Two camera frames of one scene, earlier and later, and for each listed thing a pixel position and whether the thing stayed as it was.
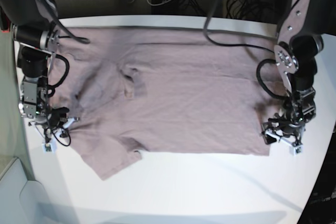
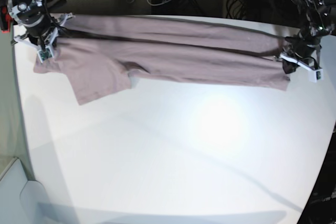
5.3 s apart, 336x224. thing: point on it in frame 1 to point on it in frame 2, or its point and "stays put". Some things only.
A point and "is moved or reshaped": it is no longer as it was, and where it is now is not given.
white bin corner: (22, 201) stays put
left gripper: (53, 121) to (40, 25)
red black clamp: (5, 22) stays put
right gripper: (284, 128) to (303, 50)
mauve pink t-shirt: (170, 90) is moved or reshaped
